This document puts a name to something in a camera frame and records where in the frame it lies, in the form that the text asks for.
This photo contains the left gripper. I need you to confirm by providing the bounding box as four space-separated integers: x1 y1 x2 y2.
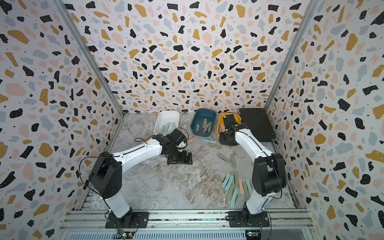
166 146 195 164

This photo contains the olive knife top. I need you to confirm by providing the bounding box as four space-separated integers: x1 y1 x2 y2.
217 153 232 164

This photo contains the pink knife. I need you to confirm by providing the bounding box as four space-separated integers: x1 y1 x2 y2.
188 136 198 144
239 177 245 195

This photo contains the olive knife bottom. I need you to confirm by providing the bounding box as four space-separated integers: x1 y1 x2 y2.
234 171 240 189

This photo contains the olive knife lowest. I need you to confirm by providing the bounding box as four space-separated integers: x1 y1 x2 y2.
227 183 235 202

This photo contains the mint knife lowest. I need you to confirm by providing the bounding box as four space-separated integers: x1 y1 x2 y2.
230 189 239 207

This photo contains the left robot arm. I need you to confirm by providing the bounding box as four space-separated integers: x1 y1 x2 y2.
83 128 193 227

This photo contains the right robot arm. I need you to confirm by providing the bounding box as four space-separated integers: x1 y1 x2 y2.
219 114 287 226

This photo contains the yellow storage box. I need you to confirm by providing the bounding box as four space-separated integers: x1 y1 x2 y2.
217 112 242 137

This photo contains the dark teal storage box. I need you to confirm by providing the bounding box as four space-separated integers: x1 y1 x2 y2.
191 108 217 137

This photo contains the white storage box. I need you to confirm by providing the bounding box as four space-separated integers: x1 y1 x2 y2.
154 111 180 135

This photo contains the black case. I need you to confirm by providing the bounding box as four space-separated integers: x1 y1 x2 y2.
240 108 276 142

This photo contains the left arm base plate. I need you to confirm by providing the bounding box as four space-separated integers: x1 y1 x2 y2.
105 211 150 229

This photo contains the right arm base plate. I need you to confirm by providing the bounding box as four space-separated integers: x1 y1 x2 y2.
226 210 271 228

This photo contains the aluminium front rail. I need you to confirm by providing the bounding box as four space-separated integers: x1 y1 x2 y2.
58 209 317 240

